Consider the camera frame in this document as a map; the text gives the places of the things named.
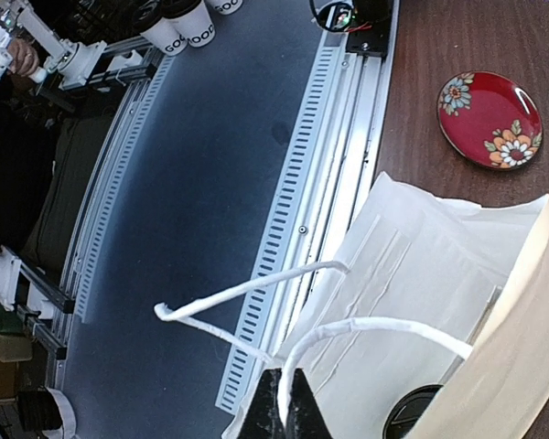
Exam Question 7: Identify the brown paper bag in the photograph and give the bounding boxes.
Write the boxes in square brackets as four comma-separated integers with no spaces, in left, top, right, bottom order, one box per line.
[153,173,549,438]

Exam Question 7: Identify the red floral plate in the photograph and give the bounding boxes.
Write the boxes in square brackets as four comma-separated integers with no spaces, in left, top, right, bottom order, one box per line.
[437,71,544,171]

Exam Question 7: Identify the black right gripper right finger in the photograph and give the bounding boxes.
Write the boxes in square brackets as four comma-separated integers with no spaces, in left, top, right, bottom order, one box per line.
[285,369,331,439]

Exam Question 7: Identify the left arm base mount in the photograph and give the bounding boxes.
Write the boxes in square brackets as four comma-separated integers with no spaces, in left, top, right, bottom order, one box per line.
[308,0,394,59]

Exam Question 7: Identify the stack of spare cups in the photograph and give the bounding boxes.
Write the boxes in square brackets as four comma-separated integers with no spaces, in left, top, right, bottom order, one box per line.
[132,0,243,57]

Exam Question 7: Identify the black plastic cup lid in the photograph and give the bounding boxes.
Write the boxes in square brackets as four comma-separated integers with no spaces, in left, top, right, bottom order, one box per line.
[382,384,442,439]

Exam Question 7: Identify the aluminium front rail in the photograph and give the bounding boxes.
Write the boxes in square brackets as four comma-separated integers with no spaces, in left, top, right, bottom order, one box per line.
[54,1,399,413]

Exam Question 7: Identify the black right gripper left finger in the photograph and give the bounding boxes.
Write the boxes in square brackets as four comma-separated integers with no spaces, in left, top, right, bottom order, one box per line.
[242,369,285,439]

